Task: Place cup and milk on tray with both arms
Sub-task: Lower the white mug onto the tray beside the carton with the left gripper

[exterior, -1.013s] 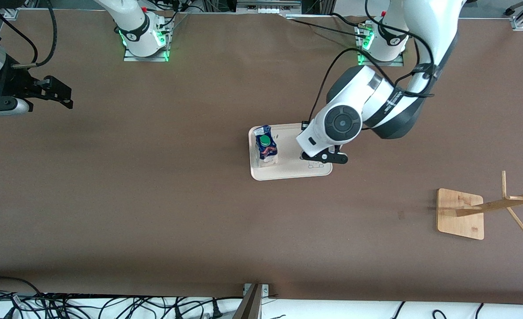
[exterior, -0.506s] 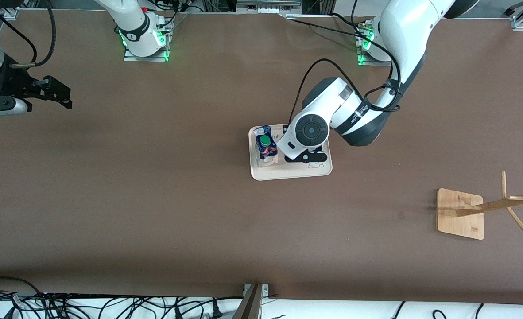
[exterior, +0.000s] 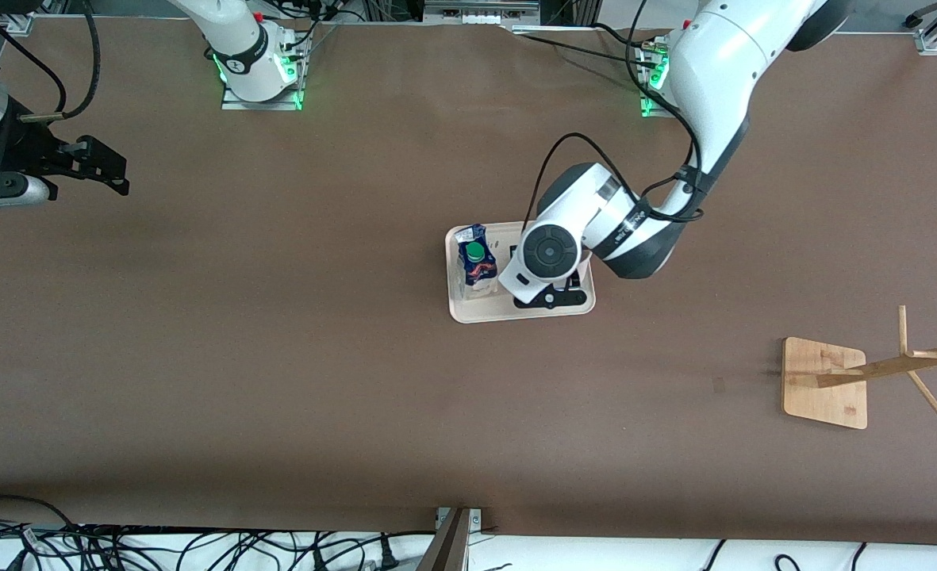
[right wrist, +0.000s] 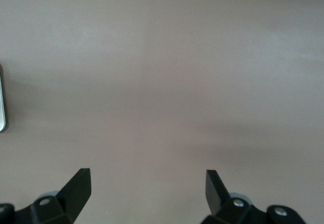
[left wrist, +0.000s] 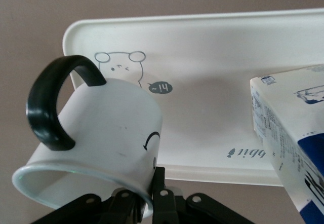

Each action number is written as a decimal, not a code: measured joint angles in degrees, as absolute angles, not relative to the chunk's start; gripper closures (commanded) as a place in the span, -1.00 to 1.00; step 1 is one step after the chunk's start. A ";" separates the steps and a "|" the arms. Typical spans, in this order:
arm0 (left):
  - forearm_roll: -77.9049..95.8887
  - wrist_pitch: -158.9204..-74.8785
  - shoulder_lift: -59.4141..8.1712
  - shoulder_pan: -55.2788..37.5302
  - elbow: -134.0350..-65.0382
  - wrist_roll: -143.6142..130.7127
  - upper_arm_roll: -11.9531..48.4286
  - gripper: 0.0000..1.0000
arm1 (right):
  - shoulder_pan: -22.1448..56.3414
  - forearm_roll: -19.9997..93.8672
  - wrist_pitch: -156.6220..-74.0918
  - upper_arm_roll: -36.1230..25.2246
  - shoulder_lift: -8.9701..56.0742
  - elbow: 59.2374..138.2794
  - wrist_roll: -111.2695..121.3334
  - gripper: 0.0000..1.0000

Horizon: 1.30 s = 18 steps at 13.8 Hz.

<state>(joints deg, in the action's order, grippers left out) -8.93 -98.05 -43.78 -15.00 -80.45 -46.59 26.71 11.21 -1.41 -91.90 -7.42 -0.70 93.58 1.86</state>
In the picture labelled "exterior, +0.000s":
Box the blue milk carton green cap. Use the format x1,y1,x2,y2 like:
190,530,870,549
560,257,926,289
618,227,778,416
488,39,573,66
455,224,499,301

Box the cream rabbit print tray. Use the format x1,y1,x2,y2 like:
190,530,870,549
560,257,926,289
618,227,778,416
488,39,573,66
445,219,597,324

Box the paper table cover sheet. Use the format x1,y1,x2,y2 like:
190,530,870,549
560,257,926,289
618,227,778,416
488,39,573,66
0,16,937,548

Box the grey power strip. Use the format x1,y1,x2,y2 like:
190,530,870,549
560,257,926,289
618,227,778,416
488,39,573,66
424,0,541,25

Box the wooden mug stand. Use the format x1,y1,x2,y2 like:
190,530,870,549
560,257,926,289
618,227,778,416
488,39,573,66
781,305,937,431

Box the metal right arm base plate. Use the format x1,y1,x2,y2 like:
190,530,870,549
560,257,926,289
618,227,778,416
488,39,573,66
221,32,305,112

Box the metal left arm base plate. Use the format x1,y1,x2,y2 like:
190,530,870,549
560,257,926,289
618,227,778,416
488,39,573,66
639,44,675,120

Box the black base power cable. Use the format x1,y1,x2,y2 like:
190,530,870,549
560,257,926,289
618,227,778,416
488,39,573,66
512,22,647,69

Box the grey metal post bracket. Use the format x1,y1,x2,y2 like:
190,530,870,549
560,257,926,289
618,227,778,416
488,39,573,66
417,506,483,571

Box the tangled black floor cables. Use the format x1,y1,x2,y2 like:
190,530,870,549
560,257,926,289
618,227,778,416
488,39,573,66
0,496,437,571

